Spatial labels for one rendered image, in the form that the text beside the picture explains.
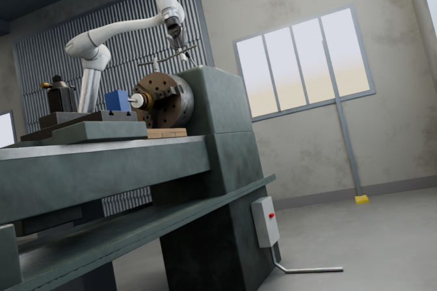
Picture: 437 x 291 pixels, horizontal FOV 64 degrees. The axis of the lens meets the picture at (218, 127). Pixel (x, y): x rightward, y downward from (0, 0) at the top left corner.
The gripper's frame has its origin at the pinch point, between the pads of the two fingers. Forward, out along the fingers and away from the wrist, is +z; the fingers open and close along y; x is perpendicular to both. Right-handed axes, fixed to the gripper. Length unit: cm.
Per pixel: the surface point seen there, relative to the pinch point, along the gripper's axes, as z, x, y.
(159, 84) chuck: 14.5, -14.2, -10.4
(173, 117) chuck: 33.4, -14.2, -8.3
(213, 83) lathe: 18.3, 12.5, 6.9
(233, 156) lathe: 60, 19, 2
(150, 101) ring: 23.9, -24.2, -11.8
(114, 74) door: -107, 208, -214
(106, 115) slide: 38, -72, 3
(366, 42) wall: -22, 254, 91
